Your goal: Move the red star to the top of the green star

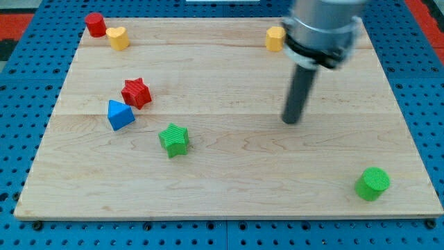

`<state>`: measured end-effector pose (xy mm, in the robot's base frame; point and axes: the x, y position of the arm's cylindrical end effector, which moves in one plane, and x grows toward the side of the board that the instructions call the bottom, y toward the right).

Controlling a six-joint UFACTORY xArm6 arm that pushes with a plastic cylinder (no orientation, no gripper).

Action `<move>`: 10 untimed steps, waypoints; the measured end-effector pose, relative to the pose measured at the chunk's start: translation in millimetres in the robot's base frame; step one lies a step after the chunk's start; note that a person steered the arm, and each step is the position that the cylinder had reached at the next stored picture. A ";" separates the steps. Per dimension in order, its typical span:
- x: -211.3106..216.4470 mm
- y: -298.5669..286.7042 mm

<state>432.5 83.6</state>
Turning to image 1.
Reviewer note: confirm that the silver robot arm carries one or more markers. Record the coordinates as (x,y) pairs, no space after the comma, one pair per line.
(322,32)

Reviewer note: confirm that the wooden board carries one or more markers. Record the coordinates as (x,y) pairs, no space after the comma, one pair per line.
(216,78)

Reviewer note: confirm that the red cylinder block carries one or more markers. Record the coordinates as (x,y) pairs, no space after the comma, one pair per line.
(95,24)

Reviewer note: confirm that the red star block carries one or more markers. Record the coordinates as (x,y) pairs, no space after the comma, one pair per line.
(136,93)

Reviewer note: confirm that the green star block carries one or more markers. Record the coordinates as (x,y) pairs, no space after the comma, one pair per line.
(174,140)

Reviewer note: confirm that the yellow hexagon block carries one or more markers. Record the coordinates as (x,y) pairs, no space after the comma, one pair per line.
(275,36)

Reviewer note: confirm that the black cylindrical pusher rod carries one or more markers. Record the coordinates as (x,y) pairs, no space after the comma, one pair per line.
(299,88)

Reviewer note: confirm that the green cylinder block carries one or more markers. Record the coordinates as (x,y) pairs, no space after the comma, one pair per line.
(372,183)

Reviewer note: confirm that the yellow heart block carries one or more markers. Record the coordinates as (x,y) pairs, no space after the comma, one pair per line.
(118,38)

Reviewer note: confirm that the blue triangle block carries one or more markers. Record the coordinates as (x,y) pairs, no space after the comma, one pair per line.
(119,114)

